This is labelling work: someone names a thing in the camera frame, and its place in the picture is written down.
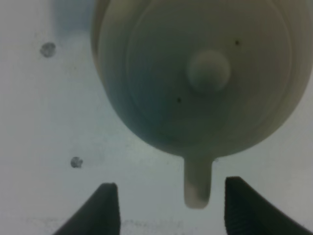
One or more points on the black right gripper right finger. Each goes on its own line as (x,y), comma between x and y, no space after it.
(246,212)

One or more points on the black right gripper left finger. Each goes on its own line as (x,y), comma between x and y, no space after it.
(100,215)

